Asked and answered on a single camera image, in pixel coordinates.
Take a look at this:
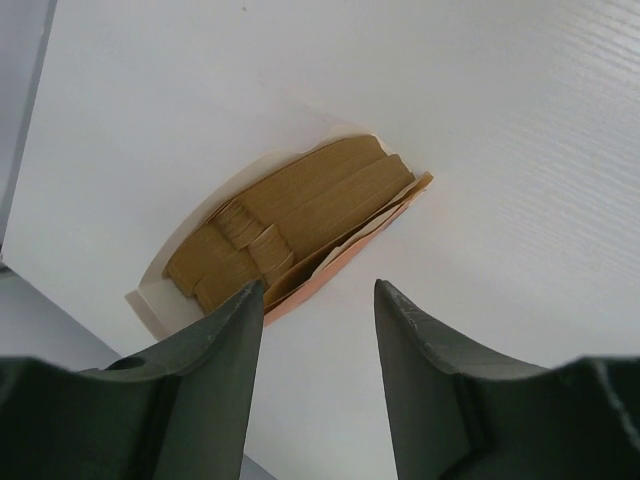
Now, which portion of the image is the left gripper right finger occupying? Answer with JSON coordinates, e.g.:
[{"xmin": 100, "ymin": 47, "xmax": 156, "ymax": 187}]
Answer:
[{"xmin": 374, "ymin": 280, "xmax": 639, "ymax": 479}]

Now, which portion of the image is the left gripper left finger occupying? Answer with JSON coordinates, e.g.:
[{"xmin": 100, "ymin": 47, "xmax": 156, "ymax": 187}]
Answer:
[{"xmin": 1, "ymin": 282, "xmax": 264, "ymax": 479}]

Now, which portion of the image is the orange coffee filter box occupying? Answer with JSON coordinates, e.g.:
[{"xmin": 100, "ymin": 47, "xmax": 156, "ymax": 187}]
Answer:
[{"xmin": 127, "ymin": 126, "xmax": 433, "ymax": 339}]

